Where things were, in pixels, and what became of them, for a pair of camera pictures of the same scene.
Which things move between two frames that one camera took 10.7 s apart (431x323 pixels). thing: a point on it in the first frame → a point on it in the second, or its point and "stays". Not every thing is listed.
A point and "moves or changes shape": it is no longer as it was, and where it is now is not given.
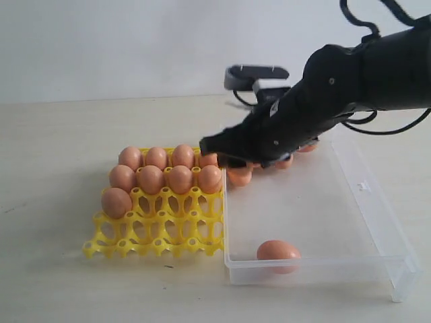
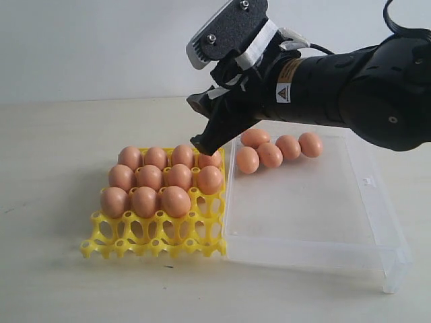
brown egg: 209,179 stays
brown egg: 116,202 stays
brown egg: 151,179 stays
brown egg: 183,155 stays
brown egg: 180,180 stays
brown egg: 130,157 stays
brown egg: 211,159 stays
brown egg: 253,165 → 145,200
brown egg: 283,164 moves or changes shape
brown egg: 156,157 stays
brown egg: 278,249 → 177,202
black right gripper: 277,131 → 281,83
